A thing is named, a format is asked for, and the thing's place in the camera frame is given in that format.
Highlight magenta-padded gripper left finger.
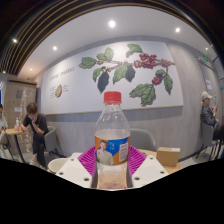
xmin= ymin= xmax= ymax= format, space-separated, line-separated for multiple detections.
xmin=55 ymin=146 xmax=98 ymax=190

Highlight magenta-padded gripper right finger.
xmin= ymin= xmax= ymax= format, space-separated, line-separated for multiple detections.
xmin=126 ymin=145 xmax=170 ymax=189

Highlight clear red-capped drink bottle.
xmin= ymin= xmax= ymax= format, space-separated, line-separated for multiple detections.
xmin=94 ymin=91 xmax=131 ymax=190

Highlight white cup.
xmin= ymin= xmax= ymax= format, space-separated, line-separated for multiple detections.
xmin=47 ymin=157 xmax=70 ymax=175

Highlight small cardboard box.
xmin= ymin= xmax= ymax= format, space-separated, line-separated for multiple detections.
xmin=155 ymin=146 xmax=182 ymax=168

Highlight grey upholstered chair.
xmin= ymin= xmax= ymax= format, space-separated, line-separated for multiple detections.
xmin=43 ymin=125 xmax=67 ymax=159
xmin=128 ymin=128 xmax=158 ymax=153
xmin=195 ymin=121 xmax=222 ymax=161

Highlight person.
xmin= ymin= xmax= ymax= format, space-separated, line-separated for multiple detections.
xmin=199 ymin=90 xmax=221 ymax=130
xmin=20 ymin=101 xmax=51 ymax=170
xmin=0 ymin=103 xmax=10 ymax=160

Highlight small round wooden table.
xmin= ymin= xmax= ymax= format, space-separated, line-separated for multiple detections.
xmin=4 ymin=127 xmax=27 ymax=164

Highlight small clear bottle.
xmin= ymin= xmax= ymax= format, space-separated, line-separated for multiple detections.
xmin=14 ymin=117 xmax=21 ymax=132

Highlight recessed ceiling lights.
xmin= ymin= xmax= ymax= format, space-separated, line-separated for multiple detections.
xmin=11 ymin=19 xmax=183 ymax=73

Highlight coffee plant wall mural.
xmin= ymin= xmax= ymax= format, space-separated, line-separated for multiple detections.
xmin=39 ymin=40 xmax=185 ymax=116

